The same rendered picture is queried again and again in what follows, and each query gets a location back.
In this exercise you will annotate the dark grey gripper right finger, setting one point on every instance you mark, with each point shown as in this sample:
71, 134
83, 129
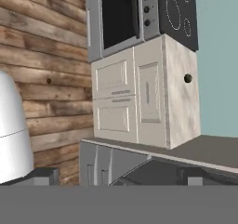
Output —
207, 181

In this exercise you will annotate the white drawer front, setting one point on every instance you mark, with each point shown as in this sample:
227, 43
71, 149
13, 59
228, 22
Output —
114, 119
111, 76

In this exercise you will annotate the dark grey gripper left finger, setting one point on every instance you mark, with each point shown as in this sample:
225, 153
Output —
43, 173

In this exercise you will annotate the grey fridge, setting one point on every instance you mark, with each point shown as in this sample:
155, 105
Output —
124, 159

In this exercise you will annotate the stainless steel oven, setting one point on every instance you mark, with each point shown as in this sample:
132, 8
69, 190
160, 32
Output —
119, 17

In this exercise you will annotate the black hob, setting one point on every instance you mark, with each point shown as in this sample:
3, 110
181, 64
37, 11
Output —
178, 14

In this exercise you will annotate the white cupboard door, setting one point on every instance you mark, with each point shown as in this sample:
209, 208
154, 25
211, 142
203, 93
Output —
150, 93

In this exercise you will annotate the white rounded dome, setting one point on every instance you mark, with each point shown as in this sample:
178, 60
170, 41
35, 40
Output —
12, 131

